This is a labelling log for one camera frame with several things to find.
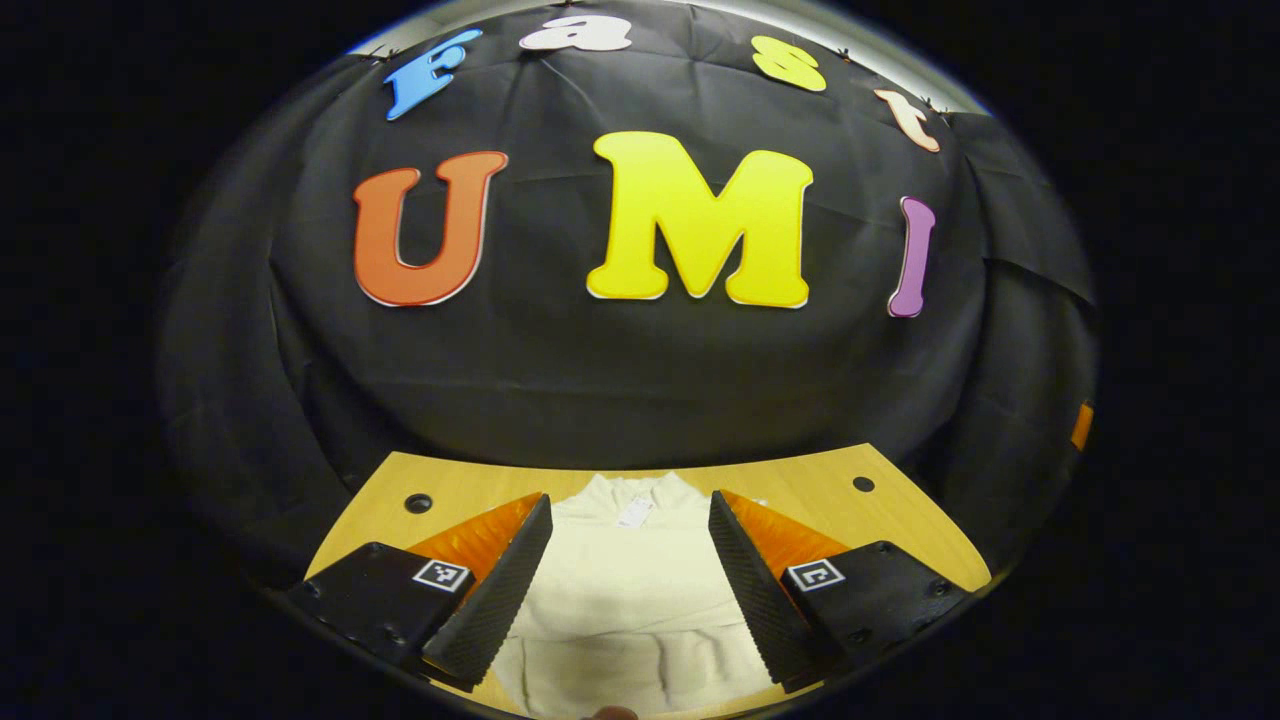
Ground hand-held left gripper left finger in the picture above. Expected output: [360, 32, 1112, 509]
[285, 492, 554, 691]

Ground black backdrop cloth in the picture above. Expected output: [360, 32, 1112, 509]
[155, 0, 1099, 586]

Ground white long-sleeved garment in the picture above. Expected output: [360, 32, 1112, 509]
[490, 472, 776, 720]

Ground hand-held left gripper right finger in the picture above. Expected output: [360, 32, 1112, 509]
[708, 490, 971, 694]

